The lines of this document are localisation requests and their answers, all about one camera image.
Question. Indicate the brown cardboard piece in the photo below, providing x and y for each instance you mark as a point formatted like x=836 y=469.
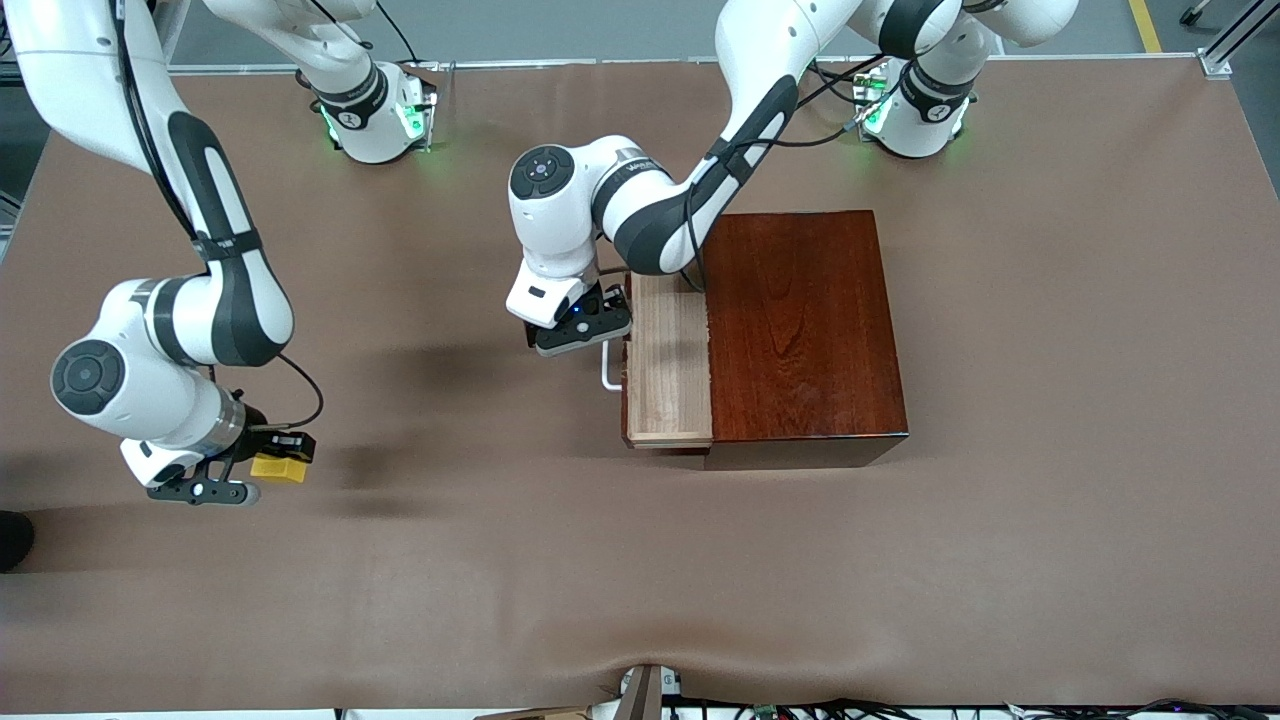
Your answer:
x=530 y=714

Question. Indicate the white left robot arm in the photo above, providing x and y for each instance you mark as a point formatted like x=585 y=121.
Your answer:
x=650 y=210

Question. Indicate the brown table cover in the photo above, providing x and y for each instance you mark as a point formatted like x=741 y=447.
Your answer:
x=500 y=560

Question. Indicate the aluminium frame struts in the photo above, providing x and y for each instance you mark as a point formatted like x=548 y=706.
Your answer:
x=172 y=30

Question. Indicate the aluminium frame strut with bracket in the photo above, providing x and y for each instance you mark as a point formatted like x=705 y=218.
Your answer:
x=1215 y=65

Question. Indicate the yellow wooden block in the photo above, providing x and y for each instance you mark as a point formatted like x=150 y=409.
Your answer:
x=280 y=470

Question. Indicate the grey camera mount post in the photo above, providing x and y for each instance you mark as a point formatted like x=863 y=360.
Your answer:
x=640 y=695

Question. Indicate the black round object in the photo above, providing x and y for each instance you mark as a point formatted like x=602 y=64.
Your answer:
x=14 y=540

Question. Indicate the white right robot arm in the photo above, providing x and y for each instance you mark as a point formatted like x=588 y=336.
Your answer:
x=220 y=300

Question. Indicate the dark wooden cabinet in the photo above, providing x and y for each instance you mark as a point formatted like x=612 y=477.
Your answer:
x=810 y=340

